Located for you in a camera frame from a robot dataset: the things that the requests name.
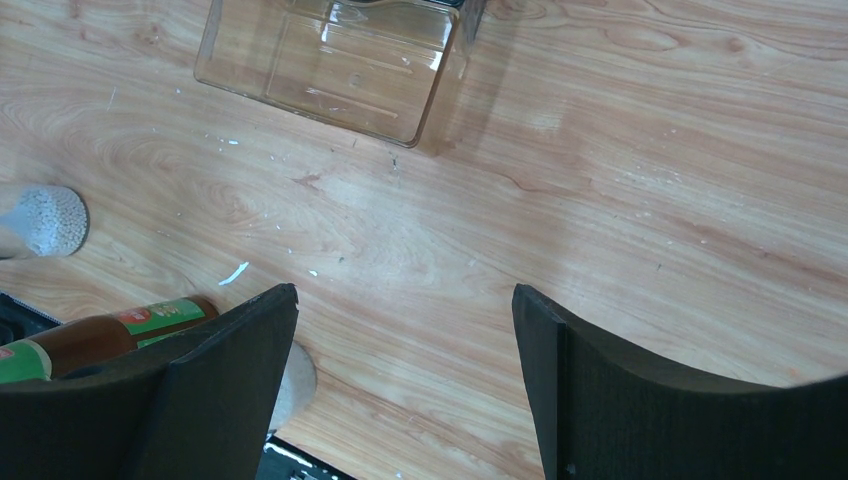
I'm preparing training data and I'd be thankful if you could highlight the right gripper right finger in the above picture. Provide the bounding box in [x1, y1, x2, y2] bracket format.
[512, 284, 847, 479]

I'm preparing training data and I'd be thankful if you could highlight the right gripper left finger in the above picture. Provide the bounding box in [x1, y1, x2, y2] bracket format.
[0, 283, 301, 480]

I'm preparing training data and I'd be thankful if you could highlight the silver lid glass jar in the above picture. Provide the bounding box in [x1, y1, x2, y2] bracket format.
[268, 342, 317, 434]

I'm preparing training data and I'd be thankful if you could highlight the yellow cap sauce bottle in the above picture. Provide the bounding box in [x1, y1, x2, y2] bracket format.
[1, 296, 219, 384]

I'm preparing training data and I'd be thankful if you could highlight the black lid spice bottle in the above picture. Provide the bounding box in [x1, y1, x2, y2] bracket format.
[1, 183, 90, 260]

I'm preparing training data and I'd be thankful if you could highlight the clear plastic organizer bin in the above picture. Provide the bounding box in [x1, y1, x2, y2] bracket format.
[194, 0, 485, 151]

